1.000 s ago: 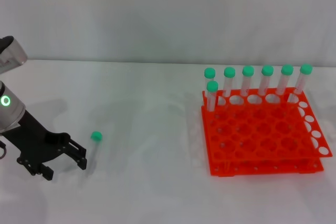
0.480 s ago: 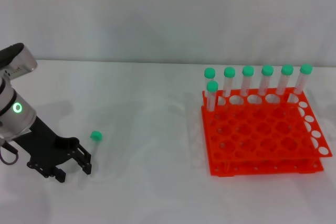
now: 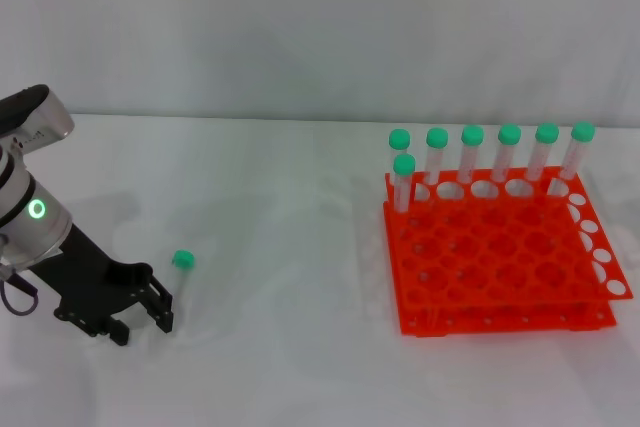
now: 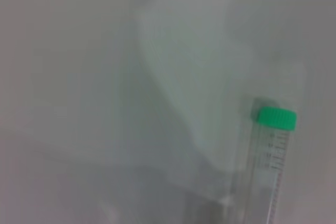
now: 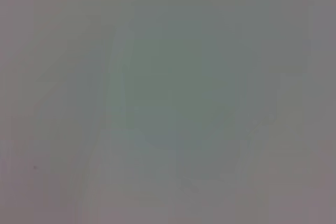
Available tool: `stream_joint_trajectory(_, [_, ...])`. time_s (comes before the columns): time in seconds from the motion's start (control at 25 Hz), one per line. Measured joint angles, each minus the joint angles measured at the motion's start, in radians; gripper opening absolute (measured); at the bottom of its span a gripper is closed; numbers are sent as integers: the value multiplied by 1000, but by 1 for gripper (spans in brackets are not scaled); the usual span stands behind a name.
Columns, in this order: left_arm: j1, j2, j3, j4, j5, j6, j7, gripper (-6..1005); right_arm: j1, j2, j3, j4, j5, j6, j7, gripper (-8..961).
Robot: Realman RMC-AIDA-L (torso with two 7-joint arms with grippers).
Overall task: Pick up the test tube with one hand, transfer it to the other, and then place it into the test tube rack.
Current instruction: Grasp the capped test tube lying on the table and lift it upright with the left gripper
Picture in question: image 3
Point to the orange test tube rack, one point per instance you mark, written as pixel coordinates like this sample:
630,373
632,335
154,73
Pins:
490,257

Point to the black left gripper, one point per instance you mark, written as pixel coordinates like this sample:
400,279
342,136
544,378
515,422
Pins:
90,287

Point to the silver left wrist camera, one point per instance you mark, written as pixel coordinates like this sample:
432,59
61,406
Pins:
45,117

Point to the green-capped clear test tube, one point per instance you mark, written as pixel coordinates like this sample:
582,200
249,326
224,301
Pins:
436,137
183,258
472,134
546,132
404,163
509,134
582,131
400,138

